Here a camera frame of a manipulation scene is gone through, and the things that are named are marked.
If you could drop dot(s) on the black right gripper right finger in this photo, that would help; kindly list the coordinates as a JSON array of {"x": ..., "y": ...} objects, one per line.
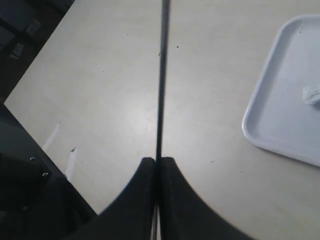
[{"x": 184, "y": 215}]

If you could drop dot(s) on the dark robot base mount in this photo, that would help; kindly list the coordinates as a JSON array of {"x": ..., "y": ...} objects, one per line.
[{"x": 37, "y": 202}]

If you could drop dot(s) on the thin metal skewer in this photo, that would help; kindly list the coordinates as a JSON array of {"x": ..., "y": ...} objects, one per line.
[{"x": 163, "y": 56}]

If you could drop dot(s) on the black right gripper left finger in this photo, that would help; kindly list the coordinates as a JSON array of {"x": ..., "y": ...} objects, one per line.
[{"x": 129, "y": 216}]

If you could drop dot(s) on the white plastic tray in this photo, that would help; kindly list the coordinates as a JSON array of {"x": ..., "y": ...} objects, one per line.
[{"x": 277, "y": 119}]

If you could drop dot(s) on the white foam cube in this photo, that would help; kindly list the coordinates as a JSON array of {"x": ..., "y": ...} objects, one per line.
[{"x": 311, "y": 95}]

